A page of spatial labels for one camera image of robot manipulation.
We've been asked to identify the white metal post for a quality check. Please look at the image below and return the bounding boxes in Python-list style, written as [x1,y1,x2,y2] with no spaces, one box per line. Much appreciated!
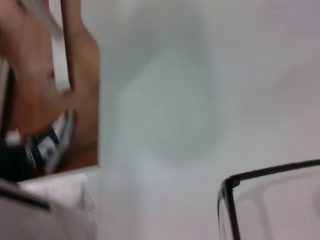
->
[48,0,73,94]

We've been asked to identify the black framed glasses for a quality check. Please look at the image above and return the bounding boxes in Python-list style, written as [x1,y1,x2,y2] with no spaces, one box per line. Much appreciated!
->
[216,158,320,240]

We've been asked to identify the white robot torso shell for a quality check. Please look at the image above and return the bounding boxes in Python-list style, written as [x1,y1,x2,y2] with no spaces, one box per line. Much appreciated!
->
[0,179,98,240]

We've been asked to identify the black white striped equipment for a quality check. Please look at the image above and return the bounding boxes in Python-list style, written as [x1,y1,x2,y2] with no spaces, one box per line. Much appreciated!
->
[0,107,77,183]

